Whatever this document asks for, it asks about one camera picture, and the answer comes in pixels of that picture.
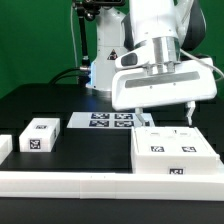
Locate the black cable bundle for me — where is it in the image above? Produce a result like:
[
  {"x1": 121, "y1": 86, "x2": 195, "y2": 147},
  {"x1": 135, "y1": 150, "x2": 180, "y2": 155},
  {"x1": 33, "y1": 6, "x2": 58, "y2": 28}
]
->
[{"x1": 48, "y1": 65, "x2": 93, "y2": 85}]

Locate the white cabinet door panel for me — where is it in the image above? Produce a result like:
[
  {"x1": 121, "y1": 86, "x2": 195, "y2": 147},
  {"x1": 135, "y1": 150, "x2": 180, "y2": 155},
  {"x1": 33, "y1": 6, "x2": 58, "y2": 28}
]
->
[{"x1": 132, "y1": 127, "x2": 217, "y2": 158}]

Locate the white base tag plate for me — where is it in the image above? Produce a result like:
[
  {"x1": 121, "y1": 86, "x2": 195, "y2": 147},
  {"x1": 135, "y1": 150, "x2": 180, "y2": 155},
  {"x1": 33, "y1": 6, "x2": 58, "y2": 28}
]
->
[{"x1": 66, "y1": 111, "x2": 156, "y2": 130}]

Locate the white U-shaped obstacle fence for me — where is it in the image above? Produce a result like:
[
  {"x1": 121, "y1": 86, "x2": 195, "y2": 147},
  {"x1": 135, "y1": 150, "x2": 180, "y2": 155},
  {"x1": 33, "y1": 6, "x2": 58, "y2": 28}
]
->
[{"x1": 0, "y1": 159, "x2": 224, "y2": 201}]

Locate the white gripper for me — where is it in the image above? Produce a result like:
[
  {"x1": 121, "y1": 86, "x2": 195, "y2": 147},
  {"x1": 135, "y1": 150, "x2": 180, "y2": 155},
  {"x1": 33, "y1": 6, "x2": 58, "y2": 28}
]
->
[{"x1": 112, "y1": 60, "x2": 216, "y2": 126}]

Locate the white cabinet top block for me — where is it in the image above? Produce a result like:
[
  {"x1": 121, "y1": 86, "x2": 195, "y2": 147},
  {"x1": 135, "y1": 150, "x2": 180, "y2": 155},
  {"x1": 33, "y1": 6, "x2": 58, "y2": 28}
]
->
[{"x1": 19, "y1": 118, "x2": 60, "y2": 152}]

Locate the black camera stand pole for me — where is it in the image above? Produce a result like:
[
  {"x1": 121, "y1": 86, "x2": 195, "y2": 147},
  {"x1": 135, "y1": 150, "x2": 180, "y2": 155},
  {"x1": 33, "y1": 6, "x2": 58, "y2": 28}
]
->
[{"x1": 72, "y1": 0, "x2": 125, "y2": 87}]

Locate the white cabinet body box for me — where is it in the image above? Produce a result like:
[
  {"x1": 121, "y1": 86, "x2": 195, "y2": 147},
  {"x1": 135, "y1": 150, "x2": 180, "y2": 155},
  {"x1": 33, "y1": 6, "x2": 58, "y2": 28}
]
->
[{"x1": 131, "y1": 128, "x2": 220, "y2": 175}]

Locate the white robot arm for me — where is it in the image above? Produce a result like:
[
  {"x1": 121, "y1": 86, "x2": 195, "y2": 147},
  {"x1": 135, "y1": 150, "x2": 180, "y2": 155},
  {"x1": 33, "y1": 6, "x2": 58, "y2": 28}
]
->
[{"x1": 84, "y1": 0, "x2": 217, "y2": 119}]

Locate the white block at left edge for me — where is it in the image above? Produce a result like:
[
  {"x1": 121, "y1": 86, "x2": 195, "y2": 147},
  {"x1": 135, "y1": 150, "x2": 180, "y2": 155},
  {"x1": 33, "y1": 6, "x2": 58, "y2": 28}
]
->
[{"x1": 0, "y1": 135, "x2": 13, "y2": 165}]

